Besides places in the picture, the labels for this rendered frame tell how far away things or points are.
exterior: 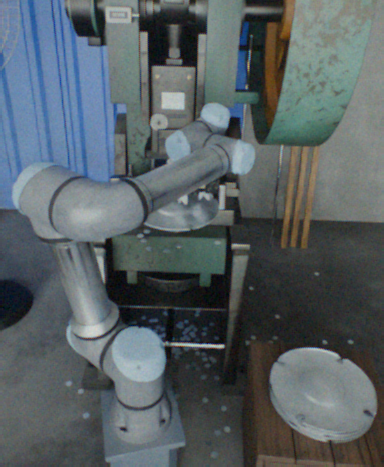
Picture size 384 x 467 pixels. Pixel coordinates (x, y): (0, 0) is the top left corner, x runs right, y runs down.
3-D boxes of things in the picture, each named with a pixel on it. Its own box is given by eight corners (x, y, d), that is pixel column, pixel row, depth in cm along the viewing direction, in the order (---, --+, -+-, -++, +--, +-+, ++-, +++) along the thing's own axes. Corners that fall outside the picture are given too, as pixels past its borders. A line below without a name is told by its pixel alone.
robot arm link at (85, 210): (88, 211, 69) (260, 131, 101) (47, 190, 75) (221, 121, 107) (96, 271, 74) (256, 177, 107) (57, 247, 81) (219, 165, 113)
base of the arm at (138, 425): (177, 436, 105) (178, 406, 101) (112, 449, 102) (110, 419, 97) (165, 384, 118) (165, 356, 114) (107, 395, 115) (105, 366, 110)
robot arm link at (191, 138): (195, 143, 102) (223, 125, 109) (160, 132, 108) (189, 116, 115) (197, 172, 106) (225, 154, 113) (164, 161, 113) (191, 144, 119)
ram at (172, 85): (194, 157, 148) (197, 64, 134) (149, 155, 148) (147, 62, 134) (194, 141, 163) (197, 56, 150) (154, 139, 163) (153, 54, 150)
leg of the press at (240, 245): (251, 396, 171) (278, 179, 130) (221, 395, 171) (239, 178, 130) (234, 261, 253) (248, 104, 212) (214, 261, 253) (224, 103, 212)
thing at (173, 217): (116, 189, 146) (116, 187, 145) (195, 177, 156) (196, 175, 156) (144, 239, 124) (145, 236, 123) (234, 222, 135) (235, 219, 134)
